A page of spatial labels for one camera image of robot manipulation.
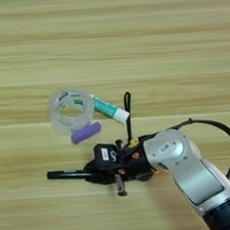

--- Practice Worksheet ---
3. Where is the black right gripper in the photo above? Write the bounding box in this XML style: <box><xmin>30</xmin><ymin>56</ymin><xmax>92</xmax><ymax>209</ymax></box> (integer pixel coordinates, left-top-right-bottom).
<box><xmin>81</xmin><ymin>133</ymin><xmax>159</xmax><ymax>200</ymax></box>

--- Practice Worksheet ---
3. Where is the black marker pen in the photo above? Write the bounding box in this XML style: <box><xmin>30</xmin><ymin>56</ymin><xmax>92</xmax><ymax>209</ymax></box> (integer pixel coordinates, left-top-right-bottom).
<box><xmin>46</xmin><ymin>167</ymin><xmax>96</xmax><ymax>181</ymax></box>

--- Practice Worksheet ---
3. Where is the green and white glue stick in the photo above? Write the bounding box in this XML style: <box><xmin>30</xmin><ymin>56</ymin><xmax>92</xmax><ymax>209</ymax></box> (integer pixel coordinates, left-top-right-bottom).
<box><xmin>88</xmin><ymin>90</ymin><xmax>131</xmax><ymax>126</ymax></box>

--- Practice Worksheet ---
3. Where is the purple rectangular eraser block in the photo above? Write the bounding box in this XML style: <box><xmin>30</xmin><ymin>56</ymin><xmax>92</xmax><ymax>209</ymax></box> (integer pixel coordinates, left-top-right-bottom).
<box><xmin>69</xmin><ymin>121</ymin><xmax>104</xmax><ymax>147</ymax></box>

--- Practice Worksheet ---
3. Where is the clear adhesive tape roll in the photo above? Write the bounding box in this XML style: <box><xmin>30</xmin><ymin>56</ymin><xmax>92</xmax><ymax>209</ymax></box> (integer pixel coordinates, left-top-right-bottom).
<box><xmin>46</xmin><ymin>85</ymin><xmax>98</xmax><ymax>137</ymax></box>

